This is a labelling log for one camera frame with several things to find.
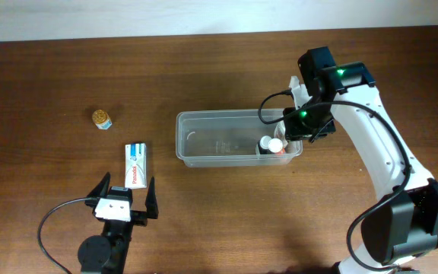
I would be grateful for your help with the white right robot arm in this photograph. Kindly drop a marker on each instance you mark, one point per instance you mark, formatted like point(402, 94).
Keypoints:
point(403, 223)

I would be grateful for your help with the dark bottle white cap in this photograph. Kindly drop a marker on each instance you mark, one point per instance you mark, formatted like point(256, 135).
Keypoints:
point(262, 147)

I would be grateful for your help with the orange tube white cap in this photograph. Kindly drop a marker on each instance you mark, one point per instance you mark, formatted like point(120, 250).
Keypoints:
point(276, 146)

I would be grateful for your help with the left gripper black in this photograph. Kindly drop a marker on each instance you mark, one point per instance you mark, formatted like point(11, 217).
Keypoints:
point(138, 218)

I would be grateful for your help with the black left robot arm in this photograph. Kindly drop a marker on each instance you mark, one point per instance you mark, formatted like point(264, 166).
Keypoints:
point(106, 252)

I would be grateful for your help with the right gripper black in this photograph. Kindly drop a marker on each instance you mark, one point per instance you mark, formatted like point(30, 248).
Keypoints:
point(293, 129)

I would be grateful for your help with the small gold-lid balm jar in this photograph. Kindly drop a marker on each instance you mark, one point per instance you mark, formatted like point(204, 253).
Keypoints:
point(101, 119)

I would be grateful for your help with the white Panadol medicine box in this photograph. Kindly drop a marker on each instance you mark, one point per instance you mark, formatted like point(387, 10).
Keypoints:
point(136, 166)

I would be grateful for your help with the white spray bottle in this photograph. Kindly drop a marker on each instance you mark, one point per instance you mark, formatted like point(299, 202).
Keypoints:
point(279, 133)

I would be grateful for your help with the clear plastic container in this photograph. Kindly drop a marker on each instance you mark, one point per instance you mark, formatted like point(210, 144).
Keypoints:
point(226, 138)

